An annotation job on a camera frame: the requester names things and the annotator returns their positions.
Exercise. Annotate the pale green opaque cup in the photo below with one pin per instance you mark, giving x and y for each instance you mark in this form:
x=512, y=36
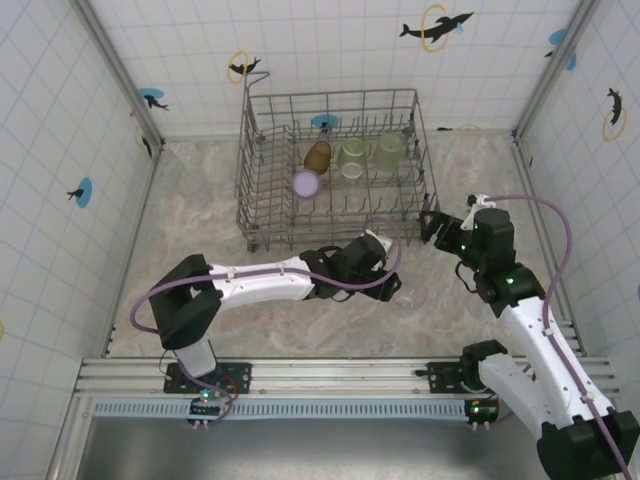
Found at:
x=389, y=152

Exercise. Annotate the lavender plastic cup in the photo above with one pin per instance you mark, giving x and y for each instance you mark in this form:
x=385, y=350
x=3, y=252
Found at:
x=306, y=184

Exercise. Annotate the translucent green glass cup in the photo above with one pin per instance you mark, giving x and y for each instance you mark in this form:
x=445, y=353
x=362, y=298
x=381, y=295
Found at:
x=352, y=157

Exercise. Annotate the amber textured plastic cup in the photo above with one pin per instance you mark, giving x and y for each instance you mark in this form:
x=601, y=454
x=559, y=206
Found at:
x=317, y=156

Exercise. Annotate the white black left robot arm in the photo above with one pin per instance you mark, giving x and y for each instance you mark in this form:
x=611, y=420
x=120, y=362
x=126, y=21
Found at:
x=260, y=285

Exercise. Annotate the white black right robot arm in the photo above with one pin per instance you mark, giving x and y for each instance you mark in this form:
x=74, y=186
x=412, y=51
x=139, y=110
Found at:
x=540, y=340

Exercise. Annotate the blue blob black fin sticker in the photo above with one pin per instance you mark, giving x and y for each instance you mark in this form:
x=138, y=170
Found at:
x=320, y=121

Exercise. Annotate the black controller board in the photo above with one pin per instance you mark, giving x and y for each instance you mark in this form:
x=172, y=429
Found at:
x=205, y=407
x=480, y=411

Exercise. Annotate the blue circle black ray sticker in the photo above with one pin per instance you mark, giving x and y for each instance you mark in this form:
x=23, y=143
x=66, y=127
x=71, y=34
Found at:
x=557, y=36

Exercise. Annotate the black shark blue circle sticker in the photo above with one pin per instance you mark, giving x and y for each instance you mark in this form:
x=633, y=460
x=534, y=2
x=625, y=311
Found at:
x=148, y=95

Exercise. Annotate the small fish blue oval sticker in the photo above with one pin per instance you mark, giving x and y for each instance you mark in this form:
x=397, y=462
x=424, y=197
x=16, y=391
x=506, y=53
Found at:
x=86, y=192

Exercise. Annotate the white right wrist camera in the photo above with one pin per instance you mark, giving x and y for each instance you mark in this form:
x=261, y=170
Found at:
x=472, y=215

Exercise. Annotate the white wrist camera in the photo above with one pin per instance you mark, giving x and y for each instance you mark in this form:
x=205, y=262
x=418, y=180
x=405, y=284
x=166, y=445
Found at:
x=472, y=215
x=387, y=243

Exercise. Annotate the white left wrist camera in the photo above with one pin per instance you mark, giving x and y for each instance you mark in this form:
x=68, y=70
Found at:
x=387, y=243

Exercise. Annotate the aluminium side rail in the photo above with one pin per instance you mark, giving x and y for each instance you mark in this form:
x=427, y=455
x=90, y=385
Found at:
x=156, y=165
x=550, y=250

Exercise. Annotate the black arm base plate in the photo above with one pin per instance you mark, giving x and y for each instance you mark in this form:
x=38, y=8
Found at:
x=240, y=377
x=440, y=375

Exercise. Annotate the long aluminium base rail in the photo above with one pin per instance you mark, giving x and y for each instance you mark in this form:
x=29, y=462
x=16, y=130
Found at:
x=325, y=375

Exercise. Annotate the aluminium corner post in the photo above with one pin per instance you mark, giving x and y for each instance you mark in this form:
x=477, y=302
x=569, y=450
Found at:
x=120, y=70
x=552, y=70

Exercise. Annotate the aluminium frame leg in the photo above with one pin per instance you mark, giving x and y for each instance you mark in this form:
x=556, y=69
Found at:
x=67, y=450

